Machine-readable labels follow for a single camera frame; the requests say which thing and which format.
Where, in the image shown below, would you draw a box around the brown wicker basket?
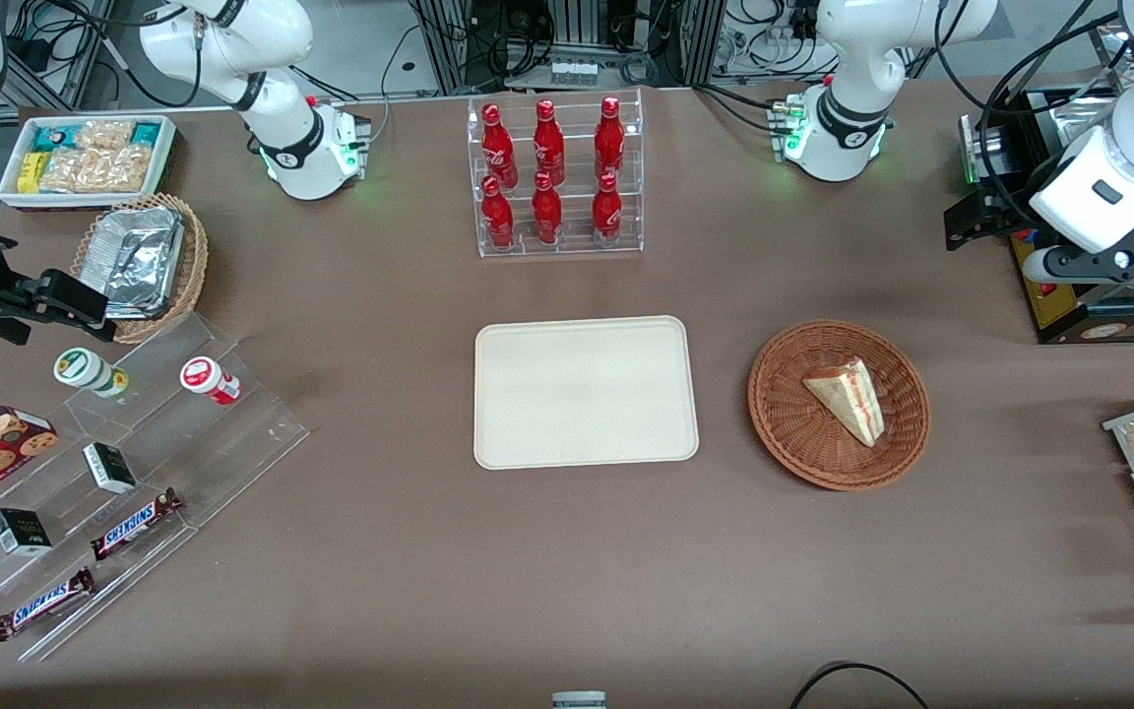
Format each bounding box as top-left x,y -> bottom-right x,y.
747,319 -> 932,491

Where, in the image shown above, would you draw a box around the triangular sandwich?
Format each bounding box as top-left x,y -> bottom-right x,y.
801,356 -> 886,448

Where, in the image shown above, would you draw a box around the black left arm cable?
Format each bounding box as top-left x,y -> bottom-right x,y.
933,0 -> 1124,203

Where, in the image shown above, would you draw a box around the red lid cup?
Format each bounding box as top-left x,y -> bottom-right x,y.
179,356 -> 242,407

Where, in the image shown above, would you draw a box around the green lid cup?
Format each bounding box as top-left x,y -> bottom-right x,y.
53,348 -> 130,400

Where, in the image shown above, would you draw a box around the metal shelf frame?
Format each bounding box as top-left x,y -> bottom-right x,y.
1,0 -> 117,114

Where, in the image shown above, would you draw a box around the beige plastic tray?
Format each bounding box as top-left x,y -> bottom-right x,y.
473,315 -> 701,471

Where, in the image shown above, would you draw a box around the clear acrylic bottle rack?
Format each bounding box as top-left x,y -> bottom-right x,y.
466,87 -> 645,259

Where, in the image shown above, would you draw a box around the black yellow food display case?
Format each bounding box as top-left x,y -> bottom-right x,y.
956,84 -> 1134,346

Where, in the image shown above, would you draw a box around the aluminium frame post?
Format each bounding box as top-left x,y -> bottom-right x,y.
414,0 -> 474,97
680,0 -> 730,88

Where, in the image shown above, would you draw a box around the clear rice cracker bag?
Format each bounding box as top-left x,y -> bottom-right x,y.
40,146 -> 153,194
75,119 -> 137,151

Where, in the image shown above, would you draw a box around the Snickers bar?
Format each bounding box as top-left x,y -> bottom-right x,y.
0,566 -> 97,643
90,487 -> 184,562

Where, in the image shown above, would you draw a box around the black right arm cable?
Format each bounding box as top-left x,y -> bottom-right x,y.
6,0 -> 209,107

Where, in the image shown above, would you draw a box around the silver foil packets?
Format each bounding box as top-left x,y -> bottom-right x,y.
90,205 -> 186,321

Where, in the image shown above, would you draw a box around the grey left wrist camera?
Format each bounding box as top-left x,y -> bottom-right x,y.
1022,244 -> 1134,289

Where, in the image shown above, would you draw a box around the black table cable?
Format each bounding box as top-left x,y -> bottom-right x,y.
788,661 -> 932,709

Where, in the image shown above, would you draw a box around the small black box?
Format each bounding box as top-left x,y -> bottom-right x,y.
0,507 -> 53,558
83,442 -> 138,495

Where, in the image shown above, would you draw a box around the silver device with green light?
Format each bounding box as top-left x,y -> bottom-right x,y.
959,113 -> 1013,185

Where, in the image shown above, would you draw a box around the clear acrylic step display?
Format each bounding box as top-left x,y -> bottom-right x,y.
0,313 -> 310,663

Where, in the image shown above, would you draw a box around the red cola bottle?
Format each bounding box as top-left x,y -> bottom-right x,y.
592,171 -> 623,245
594,96 -> 626,180
533,98 -> 566,186
532,171 -> 564,246
481,175 -> 516,251
481,102 -> 519,190

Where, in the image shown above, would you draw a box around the light wicker basket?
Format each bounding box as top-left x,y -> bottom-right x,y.
70,192 -> 210,346

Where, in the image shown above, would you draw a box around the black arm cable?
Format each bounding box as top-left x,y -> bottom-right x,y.
933,0 -> 1124,203
6,0 -> 209,107

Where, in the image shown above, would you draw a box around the stainless steel pan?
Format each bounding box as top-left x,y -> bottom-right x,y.
1018,94 -> 1117,151

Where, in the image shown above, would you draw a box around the white rectangular snack bin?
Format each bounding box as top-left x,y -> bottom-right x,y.
0,114 -> 180,211

